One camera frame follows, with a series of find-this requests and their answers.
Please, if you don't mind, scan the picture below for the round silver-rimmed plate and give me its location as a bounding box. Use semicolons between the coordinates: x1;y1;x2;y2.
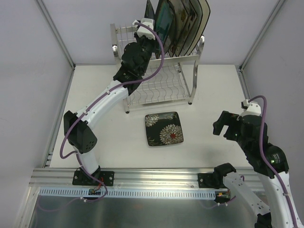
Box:
164;0;177;57

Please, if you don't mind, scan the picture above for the black square plate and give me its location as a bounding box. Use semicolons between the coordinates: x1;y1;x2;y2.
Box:
154;0;175;54

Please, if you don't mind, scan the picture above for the dark floral square plate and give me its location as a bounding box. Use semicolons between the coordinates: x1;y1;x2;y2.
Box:
144;0;155;20

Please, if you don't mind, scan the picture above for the colourful flower plate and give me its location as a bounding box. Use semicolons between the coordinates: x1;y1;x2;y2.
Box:
175;0;198;56
171;0;186;56

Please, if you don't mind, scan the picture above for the white square plate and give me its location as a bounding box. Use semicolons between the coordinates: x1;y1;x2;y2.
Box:
180;0;203;56
188;0;211;53

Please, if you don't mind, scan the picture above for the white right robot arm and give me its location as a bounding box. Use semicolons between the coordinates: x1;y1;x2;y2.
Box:
207;110;304;228

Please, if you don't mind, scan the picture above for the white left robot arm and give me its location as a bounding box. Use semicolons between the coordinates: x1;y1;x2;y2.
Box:
59;31;163;185

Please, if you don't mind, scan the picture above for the stainless steel dish rack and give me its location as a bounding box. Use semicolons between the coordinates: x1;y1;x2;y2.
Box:
110;24;205;114

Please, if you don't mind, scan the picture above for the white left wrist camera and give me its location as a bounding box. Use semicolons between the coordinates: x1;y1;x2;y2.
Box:
132;18;155;40

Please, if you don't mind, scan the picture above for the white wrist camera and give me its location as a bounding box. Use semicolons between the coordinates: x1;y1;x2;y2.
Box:
132;18;155;40
237;99;262;120

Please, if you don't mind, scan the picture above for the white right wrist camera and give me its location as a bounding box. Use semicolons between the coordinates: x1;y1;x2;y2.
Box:
237;99;262;120

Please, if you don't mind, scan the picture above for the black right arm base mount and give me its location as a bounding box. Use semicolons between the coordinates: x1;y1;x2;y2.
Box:
197;163;236;189

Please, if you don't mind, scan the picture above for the aluminium rail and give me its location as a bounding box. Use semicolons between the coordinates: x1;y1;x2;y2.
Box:
28;167;285;192

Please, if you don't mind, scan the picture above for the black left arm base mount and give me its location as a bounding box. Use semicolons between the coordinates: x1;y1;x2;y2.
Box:
72;169;115;187

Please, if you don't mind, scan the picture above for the white slotted cable duct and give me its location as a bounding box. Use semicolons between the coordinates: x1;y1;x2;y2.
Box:
39;187;216;200

